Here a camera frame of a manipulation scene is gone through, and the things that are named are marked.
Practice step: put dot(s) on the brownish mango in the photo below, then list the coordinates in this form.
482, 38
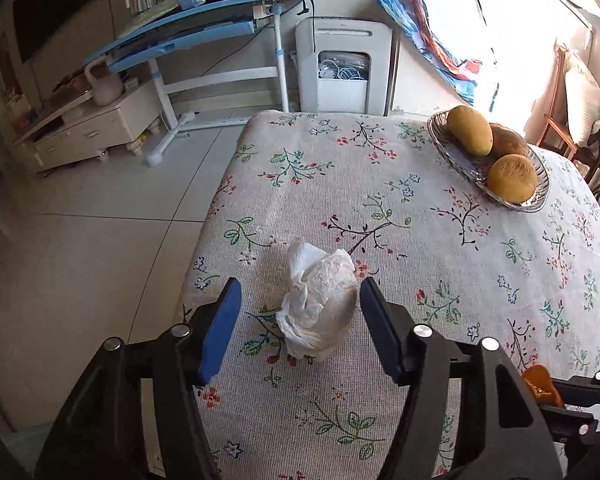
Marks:
509, 141

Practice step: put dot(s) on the white tall cabinet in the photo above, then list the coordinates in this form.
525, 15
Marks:
520, 50

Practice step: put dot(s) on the white air purifier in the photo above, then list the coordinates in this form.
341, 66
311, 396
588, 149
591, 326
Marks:
345, 95

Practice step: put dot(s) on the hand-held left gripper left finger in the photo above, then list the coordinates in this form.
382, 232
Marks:
220, 330

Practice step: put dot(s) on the black television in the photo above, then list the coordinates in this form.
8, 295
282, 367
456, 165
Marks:
55, 5

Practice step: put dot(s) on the wooden chair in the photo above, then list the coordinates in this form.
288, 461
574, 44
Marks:
555, 130

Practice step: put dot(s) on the green board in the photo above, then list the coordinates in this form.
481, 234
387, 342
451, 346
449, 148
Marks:
152, 15

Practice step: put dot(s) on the pink kettlebell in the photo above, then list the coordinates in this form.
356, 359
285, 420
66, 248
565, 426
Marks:
105, 90

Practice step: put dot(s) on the white pillow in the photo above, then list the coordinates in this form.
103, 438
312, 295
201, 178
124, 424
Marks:
585, 100

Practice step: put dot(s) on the cream low cabinet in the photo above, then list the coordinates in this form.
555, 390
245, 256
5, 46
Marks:
80, 132

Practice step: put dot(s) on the white tissue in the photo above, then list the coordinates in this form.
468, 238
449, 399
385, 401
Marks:
325, 300

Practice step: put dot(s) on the orange peel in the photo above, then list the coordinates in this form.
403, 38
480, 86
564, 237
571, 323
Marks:
540, 382

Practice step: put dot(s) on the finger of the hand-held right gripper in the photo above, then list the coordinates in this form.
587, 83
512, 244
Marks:
580, 422
590, 390

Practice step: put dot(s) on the yellow mango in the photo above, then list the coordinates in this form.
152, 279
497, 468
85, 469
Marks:
470, 130
512, 178

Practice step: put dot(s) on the grey fruit bowl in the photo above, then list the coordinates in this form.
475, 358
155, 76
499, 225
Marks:
460, 160

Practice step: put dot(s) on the colourful printed bag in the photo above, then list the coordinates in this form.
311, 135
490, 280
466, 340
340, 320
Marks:
430, 40

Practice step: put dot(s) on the blue study desk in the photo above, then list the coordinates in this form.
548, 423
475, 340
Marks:
180, 25

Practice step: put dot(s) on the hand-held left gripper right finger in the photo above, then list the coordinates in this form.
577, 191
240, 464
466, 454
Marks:
380, 330

